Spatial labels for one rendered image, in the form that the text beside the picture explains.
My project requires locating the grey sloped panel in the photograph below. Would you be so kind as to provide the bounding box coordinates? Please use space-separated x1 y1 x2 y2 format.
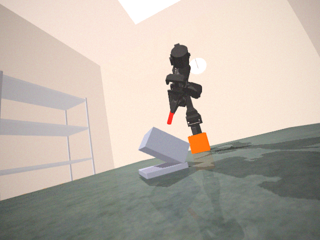
138 126 191 179

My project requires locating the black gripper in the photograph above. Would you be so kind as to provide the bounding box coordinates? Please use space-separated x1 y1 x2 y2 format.
165 72 189 114

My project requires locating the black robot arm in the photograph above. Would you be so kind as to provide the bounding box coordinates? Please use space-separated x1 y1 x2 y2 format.
169 43 203 136

